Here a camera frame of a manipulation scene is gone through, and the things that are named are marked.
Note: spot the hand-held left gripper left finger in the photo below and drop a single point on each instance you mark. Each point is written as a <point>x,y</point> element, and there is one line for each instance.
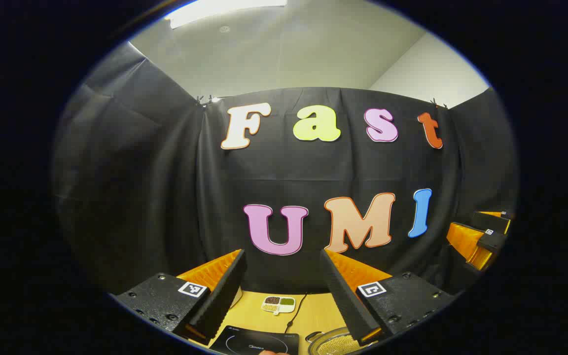
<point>225,291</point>

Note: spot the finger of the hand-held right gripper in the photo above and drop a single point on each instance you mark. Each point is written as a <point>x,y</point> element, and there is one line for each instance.
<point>491,241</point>
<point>491,220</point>

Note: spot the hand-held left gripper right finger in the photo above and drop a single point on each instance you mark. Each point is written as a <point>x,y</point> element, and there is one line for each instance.
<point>343,296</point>

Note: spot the stainless steel pot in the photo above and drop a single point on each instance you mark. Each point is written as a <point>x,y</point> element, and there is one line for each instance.
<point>333,346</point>

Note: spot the black induction cooktop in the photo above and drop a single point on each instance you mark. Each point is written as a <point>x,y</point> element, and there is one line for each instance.
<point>264,341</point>

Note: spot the white divided bean dish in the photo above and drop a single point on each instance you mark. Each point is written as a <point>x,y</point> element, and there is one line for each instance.
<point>279,303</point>

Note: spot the black cloth clip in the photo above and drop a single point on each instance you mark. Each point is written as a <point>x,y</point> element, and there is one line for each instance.
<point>204,100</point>
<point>438,103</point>

